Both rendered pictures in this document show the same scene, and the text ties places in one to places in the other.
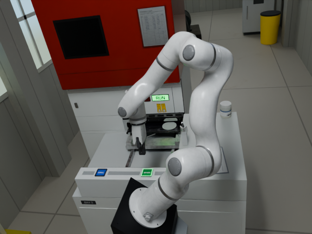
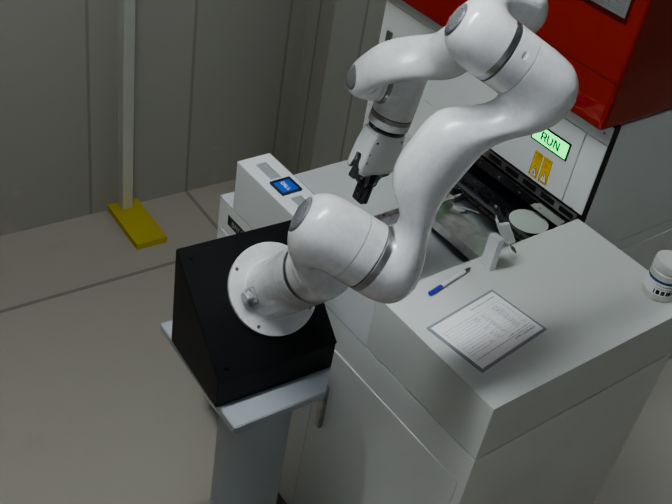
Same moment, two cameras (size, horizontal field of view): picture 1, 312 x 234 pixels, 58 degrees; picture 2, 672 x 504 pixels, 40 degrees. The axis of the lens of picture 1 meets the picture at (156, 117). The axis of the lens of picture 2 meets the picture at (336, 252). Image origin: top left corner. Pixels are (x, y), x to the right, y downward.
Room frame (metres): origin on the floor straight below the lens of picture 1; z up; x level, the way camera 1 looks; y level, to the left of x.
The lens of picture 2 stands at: (-0.24, -0.75, 2.20)
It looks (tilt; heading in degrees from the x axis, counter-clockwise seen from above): 38 degrees down; 33
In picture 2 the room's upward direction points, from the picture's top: 11 degrees clockwise
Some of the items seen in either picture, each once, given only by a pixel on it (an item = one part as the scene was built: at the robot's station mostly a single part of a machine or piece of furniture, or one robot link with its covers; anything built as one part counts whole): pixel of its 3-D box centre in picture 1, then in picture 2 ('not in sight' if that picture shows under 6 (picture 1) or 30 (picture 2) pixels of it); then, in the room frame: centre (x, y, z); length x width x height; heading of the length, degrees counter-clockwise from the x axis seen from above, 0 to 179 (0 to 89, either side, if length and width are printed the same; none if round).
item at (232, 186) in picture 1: (210, 150); (532, 325); (1.30, -0.28, 0.89); 0.62 x 0.35 x 0.14; 166
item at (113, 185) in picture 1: (126, 182); (314, 242); (1.15, 0.22, 0.89); 0.55 x 0.09 x 0.14; 76
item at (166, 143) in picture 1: (153, 143); (456, 228); (1.50, 0.04, 0.87); 0.36 x 0.08 x 0.03; 76
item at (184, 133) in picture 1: (184, 133); (500, 240); (1.32, -0.15, 1.03); 0.06 x 0.04 x 0.13; 166
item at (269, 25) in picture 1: (269, 28); not in sight; (5.37, -2.47, 0.29); 0.37 x 0.36 x 0.57; 74
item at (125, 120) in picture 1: (152, 123); (505, 193); (1.70, 0.03, 0.89); 0.44 x 0.02 x 0.10; 76
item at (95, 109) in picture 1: (126, 108); (474, 117); (1.75, 0.20, 1.02); 0.81 x 0.03 x 0.40; 76
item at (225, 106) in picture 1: (225, 109); (664, 276); (1.53, -0.45, 1.01); 0.07 x 0.07 x 0.10
